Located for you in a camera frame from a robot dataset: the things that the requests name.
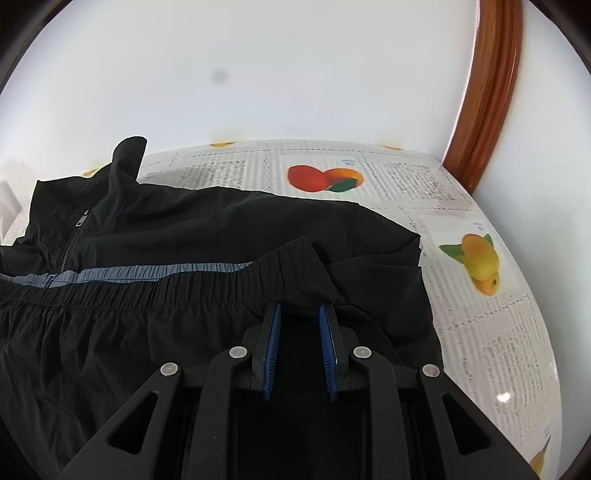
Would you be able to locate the black white blue jacket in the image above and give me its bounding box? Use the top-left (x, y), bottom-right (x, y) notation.
top-left (1, 137), bottom-right (442, 479)

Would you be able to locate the fruit print tablecloth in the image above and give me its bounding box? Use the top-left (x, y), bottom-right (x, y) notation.
top-left (142, 142), bottom-right (561, 479)

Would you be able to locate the white plastic shopping bag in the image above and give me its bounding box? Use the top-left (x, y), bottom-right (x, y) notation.
top-left (1, 159), bottom-right (37, 246)

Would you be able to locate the brown wooden door frame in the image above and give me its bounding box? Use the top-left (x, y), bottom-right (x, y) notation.
top-left (443, 0), bottom-right (523, 193)

